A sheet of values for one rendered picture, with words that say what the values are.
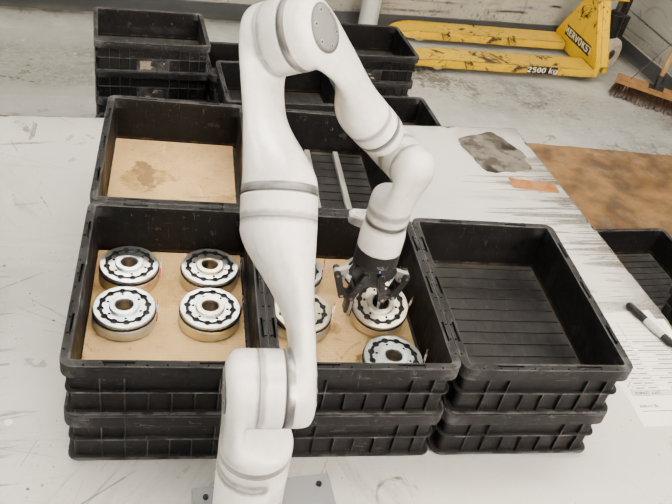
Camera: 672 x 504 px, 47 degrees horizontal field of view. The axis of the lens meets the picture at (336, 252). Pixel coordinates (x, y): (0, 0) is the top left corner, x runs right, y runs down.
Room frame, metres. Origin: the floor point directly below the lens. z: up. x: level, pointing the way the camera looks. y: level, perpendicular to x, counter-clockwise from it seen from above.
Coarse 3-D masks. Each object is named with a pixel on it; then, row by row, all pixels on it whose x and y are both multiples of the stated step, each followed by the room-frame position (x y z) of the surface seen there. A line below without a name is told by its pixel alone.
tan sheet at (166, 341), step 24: (96, 264) 1.03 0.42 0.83; (168, 264) 1.07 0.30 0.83; (96, 288) 0.97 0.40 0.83; (168, 288) 1.01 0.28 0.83; (240, 288) 1.05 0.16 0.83; (168, 312) 0.95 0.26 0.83; (96, 336) 0.86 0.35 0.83; (144, 336) 0.88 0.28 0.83; (168, 336) 0.90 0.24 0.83; (240, 336) 0.93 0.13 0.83; (192, 360) 0.85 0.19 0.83; (216, 360) 0.86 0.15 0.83
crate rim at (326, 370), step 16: (416, 240) 1.17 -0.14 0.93; (416, 256) 1.12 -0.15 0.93; (432, 288) 1.04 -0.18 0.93; (272, 304) 0.92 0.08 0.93; (432, 304) 1.00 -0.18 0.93; (272, 320) 0.89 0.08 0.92; (272, 336) 0.84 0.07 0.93; (448, 336) 0.93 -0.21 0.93; (448, 352) 0.89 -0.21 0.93; (320, 368) 0.80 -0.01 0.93; (336, 368) 0.81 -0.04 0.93; (352, 368) 0.81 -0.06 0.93; (368, 368) 0.82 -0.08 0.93; (384, 368) 0.83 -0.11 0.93; (400, 368) 0.83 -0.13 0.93; (416, 368) 0.84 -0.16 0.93; (432, 368) 0.85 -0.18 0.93; (448, 368) 0.85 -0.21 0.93
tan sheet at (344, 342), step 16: (320, 288) 1.10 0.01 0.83; (336, 288) 1.11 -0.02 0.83; (336, 304) 1.06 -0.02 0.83; (336, 320) 1.02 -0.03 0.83; (336, 336) 0.98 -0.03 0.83; (352, 336) 0.99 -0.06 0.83; (368, 336) 0.99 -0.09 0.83; (400, 336) 1.01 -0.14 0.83; (320, 352) 0.93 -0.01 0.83; (336, 352) 0.94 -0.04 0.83; (352, 352) 0.95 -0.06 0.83
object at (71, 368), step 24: (72, 288) 0.86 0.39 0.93; (72, 312) 0.81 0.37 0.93; (264, 312) 0.89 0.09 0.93; (72, 336) 0.76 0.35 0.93; (264, 336) 0.84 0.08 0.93; (72, 360) 0.72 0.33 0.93; (96, 360) 0.73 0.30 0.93; (120, 360) 0.73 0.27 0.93; (144, 360) 0.74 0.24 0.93; (168, 360) 0.75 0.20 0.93
